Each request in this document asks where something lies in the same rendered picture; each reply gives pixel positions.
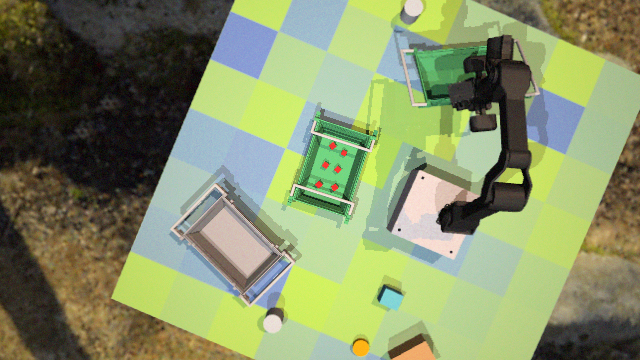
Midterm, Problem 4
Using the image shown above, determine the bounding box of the black cylinder with white top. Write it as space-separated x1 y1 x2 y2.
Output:
263 308 284 333
400 0 423 25

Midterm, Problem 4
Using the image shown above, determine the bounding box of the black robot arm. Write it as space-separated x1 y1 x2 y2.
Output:
436 35 533 235

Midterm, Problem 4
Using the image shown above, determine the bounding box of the orange-brown cube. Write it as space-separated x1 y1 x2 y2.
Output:
388 334 435 360

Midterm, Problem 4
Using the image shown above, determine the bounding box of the orange flat disc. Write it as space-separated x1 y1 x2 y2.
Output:
353 338 369 356

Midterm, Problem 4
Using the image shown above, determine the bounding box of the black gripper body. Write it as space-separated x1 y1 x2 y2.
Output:
463 55 497 132

